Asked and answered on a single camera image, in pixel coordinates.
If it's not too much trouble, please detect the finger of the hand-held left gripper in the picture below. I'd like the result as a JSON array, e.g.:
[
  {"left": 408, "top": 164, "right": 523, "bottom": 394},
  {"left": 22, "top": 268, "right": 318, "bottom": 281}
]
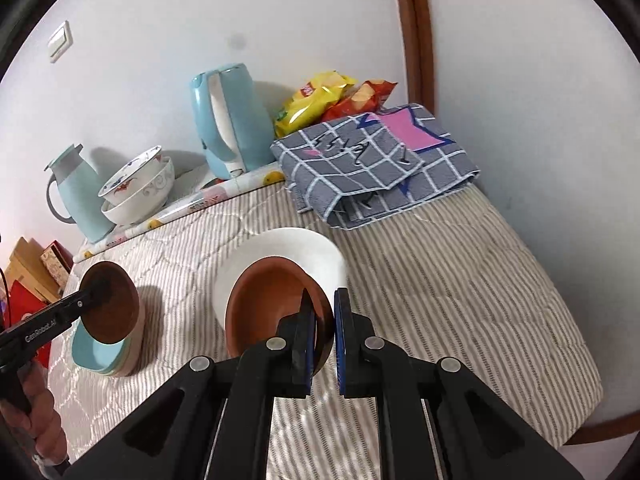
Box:
[{"left": 75, "top": 279, "right": 114, "bottom": 312}]

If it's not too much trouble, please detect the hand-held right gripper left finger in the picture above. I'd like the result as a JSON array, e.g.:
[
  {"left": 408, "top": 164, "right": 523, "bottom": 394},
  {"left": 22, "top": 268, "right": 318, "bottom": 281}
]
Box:
[{"left": 65, "top": 287, "right": 319, "bottom": 480}]

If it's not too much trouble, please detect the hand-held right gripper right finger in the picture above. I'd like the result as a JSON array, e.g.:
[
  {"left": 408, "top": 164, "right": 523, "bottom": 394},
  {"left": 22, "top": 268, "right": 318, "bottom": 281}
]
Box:
[{"left": 334, "top": 287, "right": 584, "bottom": 480}]

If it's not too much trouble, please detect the small brown bowl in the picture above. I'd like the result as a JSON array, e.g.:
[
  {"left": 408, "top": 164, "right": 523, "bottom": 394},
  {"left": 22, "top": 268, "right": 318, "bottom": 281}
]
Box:
[
  {"left": 225, "top": 256, "right": 335, "bottom": 378},
  {"left": 79, "top": 261, "right": 140, "bottom": 345}
]

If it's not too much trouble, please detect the blue plate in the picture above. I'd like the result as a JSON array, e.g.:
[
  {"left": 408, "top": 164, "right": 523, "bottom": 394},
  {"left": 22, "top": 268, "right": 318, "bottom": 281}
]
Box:
[{"left": 71, "top": 319, "right": 126, "bottom": 373}]

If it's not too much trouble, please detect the pink plate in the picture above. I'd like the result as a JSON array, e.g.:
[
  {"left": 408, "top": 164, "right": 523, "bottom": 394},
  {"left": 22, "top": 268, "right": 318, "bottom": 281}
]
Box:
[{"left": 114, "top": 299, "right": 147, "bottom": 377}]

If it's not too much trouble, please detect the plain white bowl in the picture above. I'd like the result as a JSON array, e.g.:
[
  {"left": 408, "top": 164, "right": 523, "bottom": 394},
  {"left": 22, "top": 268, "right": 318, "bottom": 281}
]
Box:
[{"left": 212, "top": 227, "right": 347, "bottom": 331}]

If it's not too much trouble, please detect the person's left hand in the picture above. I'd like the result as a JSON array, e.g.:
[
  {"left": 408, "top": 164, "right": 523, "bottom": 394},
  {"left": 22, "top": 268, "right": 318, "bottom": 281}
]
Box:
[{"left": 0, "top": 359, "right": 69, "bottom": 464}]

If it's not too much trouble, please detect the red paper bag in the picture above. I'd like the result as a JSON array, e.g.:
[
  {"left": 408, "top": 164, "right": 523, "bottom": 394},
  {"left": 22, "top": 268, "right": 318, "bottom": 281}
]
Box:
[{"left": 7, "top": 280, "right": 52, "bottom": 367}]

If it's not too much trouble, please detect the patterned cardboard box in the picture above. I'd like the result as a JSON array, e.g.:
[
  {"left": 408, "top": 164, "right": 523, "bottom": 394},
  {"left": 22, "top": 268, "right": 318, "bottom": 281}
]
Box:
[{"left": 40, "top": 241, "right": 76, "bottom": 291}]

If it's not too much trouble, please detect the brown paper bag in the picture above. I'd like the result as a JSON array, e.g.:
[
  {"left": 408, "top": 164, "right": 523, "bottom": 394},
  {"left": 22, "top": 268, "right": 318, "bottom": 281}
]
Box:
[{"left": 5, "top": 237, "right": 63, "bottom": 305}]

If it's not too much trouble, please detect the light blue thermos jug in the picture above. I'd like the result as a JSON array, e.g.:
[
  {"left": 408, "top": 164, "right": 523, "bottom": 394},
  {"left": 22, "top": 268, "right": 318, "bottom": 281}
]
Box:
[{"left": 45, "top": 143, "right": 116, "bottom": 245}]

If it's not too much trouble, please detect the large white patterned bowl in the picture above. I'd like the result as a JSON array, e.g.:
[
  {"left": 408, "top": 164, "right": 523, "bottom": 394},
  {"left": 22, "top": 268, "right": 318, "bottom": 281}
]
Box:
[{"left": 101, "top": 156, "right": 175, "bottom": 226}]

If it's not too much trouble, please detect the striped quilt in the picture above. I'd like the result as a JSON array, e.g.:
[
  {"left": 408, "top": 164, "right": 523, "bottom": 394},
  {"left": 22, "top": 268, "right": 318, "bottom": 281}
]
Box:
[{"left": 47, "top": 180, "right": 603, "bottom": 480}]

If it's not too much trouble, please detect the blue floral porcelain bowl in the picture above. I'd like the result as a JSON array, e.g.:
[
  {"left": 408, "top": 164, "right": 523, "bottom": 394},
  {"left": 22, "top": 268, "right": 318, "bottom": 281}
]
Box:
[{"left": 98, "top": 145, "right": 164, "bottom": 206}]

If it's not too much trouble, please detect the rolled patterned mat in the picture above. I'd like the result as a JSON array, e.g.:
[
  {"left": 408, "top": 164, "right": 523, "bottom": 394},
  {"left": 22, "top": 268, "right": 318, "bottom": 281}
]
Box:
[{"left": 72, "top": 169, "right": 287, "bottom": 263}]

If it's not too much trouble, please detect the grey checked cloth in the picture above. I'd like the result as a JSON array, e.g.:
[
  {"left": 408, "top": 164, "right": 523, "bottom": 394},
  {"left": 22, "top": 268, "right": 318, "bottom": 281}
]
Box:
[{"left": 270, "top": 103, "right": 482, "bottom": 231}]

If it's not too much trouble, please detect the light blue electric kettle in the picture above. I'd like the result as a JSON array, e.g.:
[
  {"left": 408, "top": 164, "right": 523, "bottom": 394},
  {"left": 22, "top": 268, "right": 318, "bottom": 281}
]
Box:
[{"left": 189, "top": 63, "right": 276, "bottom": 181}]

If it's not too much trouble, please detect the yellow snack bag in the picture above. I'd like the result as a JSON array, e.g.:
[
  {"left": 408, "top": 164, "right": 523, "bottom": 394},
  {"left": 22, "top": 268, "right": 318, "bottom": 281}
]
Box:
[{"left": 274, "top": 71, "right": 357, "bottom": 137}]

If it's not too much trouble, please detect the red snack bag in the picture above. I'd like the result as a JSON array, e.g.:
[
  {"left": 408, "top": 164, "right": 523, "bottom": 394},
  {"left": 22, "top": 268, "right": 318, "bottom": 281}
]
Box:
[{"left": 327, "top": 79, "right": 398, "bottom": 122}]

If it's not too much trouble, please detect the white light switch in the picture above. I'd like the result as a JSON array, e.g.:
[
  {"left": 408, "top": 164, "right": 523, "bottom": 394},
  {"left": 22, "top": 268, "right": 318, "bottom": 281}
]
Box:
[{"left": 48, "top": 21, "right": 74, "bottom": 63}]

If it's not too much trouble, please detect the wooden bed frame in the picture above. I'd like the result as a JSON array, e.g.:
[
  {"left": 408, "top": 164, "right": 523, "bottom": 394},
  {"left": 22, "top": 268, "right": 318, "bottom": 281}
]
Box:
[{"left": 562, "top": 422, "right": 640, "bottom": 447}]

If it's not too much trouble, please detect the brown wooden door frame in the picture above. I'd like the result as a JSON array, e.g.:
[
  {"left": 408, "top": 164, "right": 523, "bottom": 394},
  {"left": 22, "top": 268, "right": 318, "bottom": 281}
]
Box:
[{"left": 390, "top": 0, "right": 435, "bottom": 112}]

